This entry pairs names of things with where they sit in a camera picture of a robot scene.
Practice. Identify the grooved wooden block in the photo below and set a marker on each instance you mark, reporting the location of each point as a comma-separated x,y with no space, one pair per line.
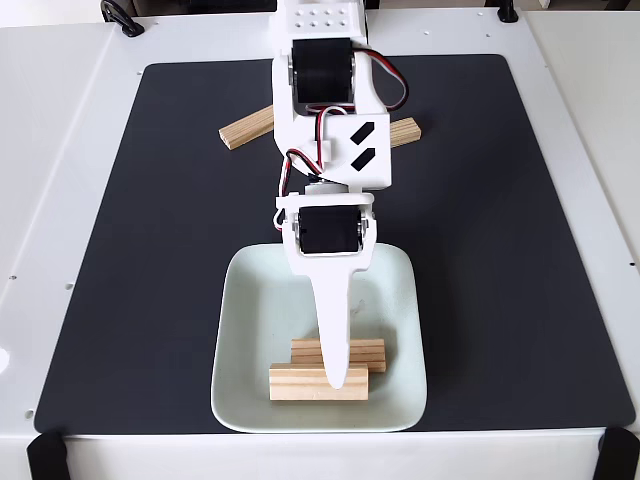
245,130
367,352
406,132

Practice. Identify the smooth pale wooden block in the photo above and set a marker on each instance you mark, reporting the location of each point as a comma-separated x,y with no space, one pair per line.
295,385

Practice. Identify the pale square ceramic plate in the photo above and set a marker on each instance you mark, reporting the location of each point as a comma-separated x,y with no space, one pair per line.
260,310

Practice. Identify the black table mat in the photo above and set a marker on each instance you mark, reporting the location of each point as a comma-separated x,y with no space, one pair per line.
150,250

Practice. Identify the black table clamp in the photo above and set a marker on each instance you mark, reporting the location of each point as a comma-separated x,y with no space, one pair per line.
122,17
507,11

